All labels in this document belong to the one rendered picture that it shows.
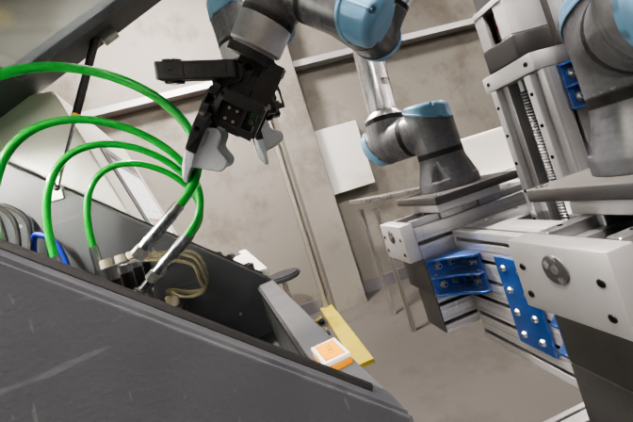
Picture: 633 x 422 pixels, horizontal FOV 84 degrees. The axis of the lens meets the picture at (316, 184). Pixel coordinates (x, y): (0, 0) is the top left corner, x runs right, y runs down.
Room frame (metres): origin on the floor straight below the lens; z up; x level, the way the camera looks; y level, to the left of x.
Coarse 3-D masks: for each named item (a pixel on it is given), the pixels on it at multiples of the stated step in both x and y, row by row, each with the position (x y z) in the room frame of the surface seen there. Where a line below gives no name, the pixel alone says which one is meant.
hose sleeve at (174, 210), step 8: (176, 208) 0.51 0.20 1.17; (184, 208) 0.52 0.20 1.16; (168, 216) 0.51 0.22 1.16; (176, 216) 0.51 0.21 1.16; (160, 224) 0.50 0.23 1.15; (168, 224) 0.51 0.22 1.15; (152, 232) 0.50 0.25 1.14; (160, 232) 0.50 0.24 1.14; (144, 240) 0.50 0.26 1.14; (152, 240) 0.50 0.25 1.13; (144, 248) 0.50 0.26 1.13
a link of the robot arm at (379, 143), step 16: (368, 64) 1.00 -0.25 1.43; (384, 64) 1.01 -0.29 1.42; (368, 80) 1.00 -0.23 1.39; (384, 80) 1.00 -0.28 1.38; (368, 96) 1.01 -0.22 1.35; (384, 96) 0.99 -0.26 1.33; (368, 112) 1.02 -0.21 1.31; (384, 112) 0.97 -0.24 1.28; (400, 112) 0.99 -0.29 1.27; (368, 128) 1.00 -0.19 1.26; (384, 128) 0.97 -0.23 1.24; (368, 144) 1.01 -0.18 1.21; (384, 144) 0.97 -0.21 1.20; (384, 160) 1.00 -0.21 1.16; (400, 160) 1.00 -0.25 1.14
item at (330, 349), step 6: (330, 342) 0.40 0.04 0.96; (318, 348) 0.39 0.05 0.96; (324, 348) 0.39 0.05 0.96; (330, 348) 0.38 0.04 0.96; (336, 348) 0.38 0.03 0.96; (324, 354) 0.37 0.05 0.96; (330, 354) 0.37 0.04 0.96; (336, 354) 0.36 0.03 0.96; (348, 360) 0.36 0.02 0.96; (330, 366) 0.36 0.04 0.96; (336, 366) 0.36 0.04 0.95; (342, 366) 0.36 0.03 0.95
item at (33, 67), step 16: (32, 64) 0.49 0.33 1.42; (48, 64) 0.49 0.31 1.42; (64, 64) 0.50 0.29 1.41; (80, 64) 0.50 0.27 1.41; (0, 80) 0.49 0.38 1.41; (112, 80) 0.51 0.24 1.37; (128, 80) 0.51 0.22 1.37; (160, 96) 0.52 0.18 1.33; (176, 112) 0.52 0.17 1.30; (192, 176) 0.52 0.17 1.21; (192, 192) 0.52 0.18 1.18
